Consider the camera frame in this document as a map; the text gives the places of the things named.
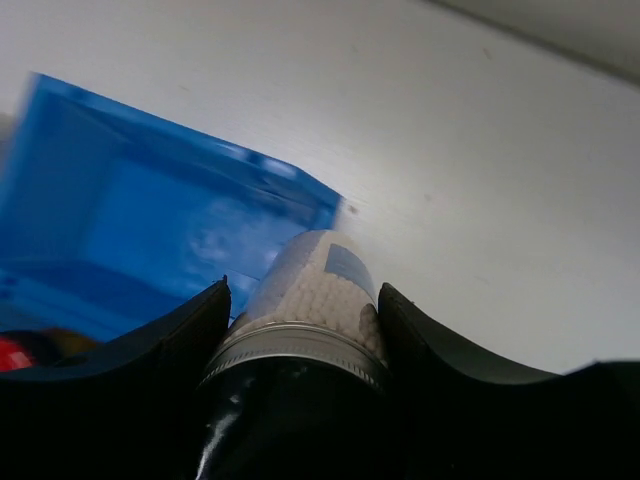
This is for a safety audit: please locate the white shaker silver cap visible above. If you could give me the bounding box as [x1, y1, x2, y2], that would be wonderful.
[184, 230, 393, 479]

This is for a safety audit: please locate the blue plastic divided bin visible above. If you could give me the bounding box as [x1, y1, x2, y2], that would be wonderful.
[1, 74, 341, 342]

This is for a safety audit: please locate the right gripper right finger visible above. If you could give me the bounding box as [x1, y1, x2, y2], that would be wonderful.
[378, 284, 639, 479]

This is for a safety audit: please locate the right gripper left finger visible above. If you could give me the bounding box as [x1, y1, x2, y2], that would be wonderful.
[1, 278, 231, 479]

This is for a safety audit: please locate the red-lid sauce jar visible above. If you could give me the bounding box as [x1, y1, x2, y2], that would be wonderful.
[1, 327, 100, 372]

